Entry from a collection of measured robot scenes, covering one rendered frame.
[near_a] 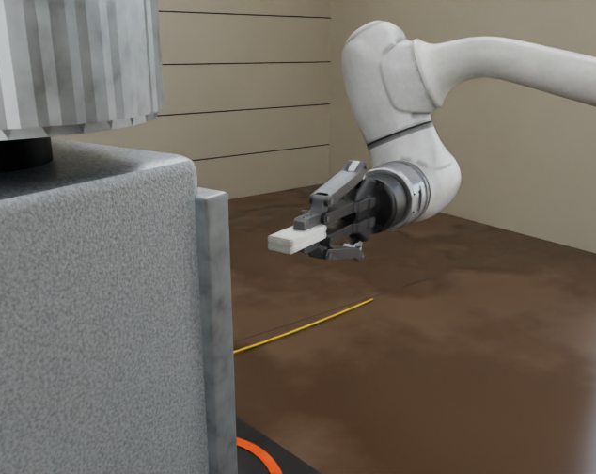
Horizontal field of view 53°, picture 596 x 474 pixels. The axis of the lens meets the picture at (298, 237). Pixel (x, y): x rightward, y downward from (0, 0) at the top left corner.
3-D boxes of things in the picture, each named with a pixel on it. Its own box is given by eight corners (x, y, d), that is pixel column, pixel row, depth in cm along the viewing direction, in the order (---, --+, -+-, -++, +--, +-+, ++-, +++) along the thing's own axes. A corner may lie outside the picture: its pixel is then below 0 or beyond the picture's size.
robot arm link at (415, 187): (428, 228, 84) (411, 238, 79) (368, 218, 88) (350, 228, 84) (432, 163, 81) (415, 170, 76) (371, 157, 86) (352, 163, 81)
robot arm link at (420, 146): (380, 236, 88) (350, 151, 87) (420, 213, 101) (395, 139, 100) (447, 217, 82) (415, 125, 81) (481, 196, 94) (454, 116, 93)
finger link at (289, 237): (326, 231, 66) (326, 225, 66) (290, 247, 60) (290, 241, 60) (304, 227, 67) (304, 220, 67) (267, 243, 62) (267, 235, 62)
